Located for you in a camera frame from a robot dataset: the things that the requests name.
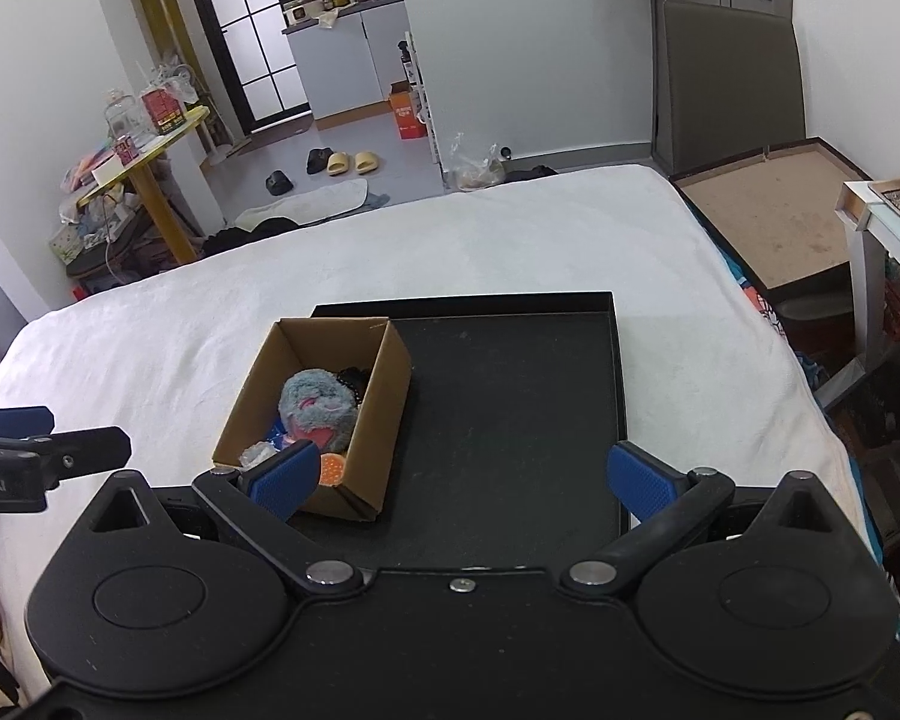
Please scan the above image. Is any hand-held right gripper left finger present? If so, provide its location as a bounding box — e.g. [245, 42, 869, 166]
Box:
[90, 440, 365, 598]

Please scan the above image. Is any black cloth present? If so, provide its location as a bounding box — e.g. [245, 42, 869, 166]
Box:
[202, 217, 298, 257]

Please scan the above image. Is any black fuzzy object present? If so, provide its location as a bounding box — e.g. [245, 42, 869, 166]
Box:
[336, 365, 373, 407]

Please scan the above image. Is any white cabinet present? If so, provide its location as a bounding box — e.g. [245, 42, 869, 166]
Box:
[281, 0, 410, 122]

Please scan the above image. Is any grey leaning board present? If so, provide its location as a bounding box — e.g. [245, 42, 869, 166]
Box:
[656, 0, 808, 178]

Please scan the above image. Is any black framed glass door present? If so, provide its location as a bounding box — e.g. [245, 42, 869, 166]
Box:
[176, 0, 313, 137]

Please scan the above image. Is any pile of household clutter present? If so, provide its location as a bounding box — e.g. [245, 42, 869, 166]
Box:
[49, 180, 196, 295]

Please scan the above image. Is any orange cardboard box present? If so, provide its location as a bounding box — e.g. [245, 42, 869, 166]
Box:
[388, 81, 429, 141]

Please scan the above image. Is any red box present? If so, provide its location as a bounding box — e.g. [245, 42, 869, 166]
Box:
[141, 86, 188, 137]

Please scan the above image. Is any black tray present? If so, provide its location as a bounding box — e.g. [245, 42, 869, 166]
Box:
[289, 291, 632, 572]

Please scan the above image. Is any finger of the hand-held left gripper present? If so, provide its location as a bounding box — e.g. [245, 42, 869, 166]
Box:
[0, 406, 56, 437]
[0, 426, 133, 493]

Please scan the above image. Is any brown cardboard box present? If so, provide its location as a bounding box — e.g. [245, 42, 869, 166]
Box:
[211, 316, 413, 523]

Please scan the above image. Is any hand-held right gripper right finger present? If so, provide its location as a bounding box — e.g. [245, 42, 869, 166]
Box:
[559, 440, 845, 598]

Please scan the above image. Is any brown board in black frame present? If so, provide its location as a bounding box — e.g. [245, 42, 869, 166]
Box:
[671, 136, 875, 295]

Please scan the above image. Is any round yellow table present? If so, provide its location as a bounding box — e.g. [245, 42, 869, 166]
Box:
[75, 105, 212, 266]

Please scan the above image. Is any white floor mat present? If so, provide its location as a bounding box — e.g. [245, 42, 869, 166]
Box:
[236, 176, 392, 234]

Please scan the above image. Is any clear plastic bag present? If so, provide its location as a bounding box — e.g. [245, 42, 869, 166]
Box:
[448, 133, 508, 191]

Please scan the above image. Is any glass jar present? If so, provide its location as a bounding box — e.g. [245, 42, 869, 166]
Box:
[105, 90, 152, 144]

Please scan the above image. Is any grey fluffy plush toy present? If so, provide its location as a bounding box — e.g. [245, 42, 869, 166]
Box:
[279, 369, 361, 452]

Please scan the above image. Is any white side table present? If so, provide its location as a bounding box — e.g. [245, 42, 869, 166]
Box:
[836, 178, 900, 361]

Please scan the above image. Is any white storage rack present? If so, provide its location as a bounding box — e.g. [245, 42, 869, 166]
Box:
[403, 30, 445, 167]

